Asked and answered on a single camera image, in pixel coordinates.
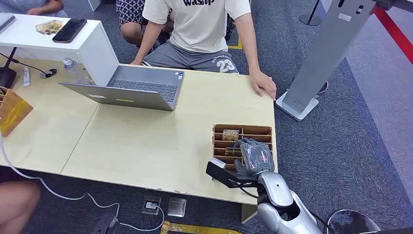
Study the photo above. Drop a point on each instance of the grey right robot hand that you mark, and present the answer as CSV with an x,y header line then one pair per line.
x,y
256,156

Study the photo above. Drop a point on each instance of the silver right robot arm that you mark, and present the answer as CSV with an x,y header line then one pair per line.
x,y
284,203

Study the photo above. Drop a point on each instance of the dark patterned card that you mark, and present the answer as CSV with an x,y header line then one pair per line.
x,y
232,151

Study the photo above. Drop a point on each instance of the wooden slotted card holder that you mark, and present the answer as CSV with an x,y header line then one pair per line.
x,y
250,130

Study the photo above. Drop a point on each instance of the patterned card in holder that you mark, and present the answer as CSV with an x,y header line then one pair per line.
x,y
230,135

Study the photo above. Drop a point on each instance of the person's left hand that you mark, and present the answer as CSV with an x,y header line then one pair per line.
x,y
263,84

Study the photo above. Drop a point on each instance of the person's right hand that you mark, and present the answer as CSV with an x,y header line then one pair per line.
x,y
136,62

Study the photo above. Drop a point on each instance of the crouching person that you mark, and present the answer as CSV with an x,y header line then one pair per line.
x,y
132,19

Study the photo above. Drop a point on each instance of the blurred person's hand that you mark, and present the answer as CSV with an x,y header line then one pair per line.
x,y
16,206

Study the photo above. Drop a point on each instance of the person at white shelf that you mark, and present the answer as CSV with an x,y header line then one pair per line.
x,y
35,7

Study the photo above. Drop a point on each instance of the metal floor cover plate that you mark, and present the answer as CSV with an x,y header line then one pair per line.
x,y
176,207

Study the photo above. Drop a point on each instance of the round metal-rimmed base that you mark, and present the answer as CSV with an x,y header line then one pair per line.
x,y
351,223

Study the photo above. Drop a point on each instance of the floor power socket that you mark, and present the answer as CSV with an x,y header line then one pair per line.
x,y
151,205

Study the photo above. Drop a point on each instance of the grey kiosk stand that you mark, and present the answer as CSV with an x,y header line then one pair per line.
x,y
326,51

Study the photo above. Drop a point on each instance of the grey open laptop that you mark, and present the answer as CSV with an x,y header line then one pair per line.
x,y
142,87

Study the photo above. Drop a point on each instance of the red barrier belt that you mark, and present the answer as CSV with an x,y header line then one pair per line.
x,y
395,32

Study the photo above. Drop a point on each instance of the white desk shelf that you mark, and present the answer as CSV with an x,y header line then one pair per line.
x,y
93,48

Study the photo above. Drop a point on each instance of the clear water bottle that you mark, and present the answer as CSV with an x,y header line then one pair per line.
x,y
75,71

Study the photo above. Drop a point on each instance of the black smartphone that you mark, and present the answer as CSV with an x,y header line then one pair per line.
x,y
69,30

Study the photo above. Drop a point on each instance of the small white packet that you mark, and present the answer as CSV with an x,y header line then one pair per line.
x,y
26,77

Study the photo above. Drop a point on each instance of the stack of patterned cards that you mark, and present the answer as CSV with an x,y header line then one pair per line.
x,y
50,27

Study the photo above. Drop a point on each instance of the wooden box with yellow face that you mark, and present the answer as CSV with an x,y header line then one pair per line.
x,y
14,111

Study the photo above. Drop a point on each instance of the black monitor stand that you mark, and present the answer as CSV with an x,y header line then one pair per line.
x,y
6,76

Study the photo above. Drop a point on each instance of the grey flat device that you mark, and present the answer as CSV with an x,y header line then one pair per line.
x,y
5,21

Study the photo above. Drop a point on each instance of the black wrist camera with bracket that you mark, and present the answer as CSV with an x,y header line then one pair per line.
x,y
226,174

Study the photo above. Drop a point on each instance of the black stanchion post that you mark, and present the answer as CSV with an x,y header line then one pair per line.
x,y
310,17

